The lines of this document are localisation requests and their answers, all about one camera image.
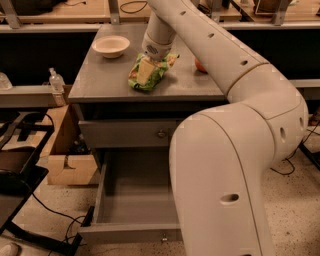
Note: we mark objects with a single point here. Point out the grey drawer cabinet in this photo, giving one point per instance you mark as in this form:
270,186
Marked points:
101,90

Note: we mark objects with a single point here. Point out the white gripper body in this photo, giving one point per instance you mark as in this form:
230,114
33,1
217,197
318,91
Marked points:
156,50

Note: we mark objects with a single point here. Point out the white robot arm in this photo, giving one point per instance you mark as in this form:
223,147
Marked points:
217,156

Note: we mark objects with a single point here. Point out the clear pump dispenser bottle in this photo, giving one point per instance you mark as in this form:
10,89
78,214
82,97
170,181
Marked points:
56,81

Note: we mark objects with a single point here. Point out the red apple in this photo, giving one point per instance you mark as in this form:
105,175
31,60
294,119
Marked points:
199,66

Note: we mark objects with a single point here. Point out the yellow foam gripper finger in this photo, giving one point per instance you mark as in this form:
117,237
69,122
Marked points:
147,67

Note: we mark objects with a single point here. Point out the white ceramic bowl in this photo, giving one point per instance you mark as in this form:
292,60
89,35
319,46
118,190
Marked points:
111,46

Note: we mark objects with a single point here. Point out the cardboard box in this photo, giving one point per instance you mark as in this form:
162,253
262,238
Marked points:
66,165

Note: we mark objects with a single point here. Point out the open grey middle drawer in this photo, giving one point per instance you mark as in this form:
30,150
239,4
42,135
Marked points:
134,202

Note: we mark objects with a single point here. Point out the green rice chip bag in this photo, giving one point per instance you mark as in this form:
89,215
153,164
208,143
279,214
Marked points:
162,67

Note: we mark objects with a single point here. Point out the closed grey top drawer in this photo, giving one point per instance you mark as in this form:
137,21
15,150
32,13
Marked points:
128,133

